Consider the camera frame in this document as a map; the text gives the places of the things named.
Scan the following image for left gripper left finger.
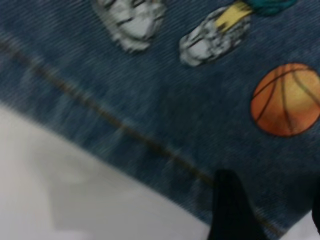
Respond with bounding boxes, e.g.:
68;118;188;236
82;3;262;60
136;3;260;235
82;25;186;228
208;169;266;240

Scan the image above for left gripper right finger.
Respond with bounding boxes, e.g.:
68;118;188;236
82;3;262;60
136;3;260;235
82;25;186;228
310;208;320;240

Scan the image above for blue denim shorts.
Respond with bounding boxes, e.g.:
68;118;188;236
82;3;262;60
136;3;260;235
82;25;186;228
0;0;320;240

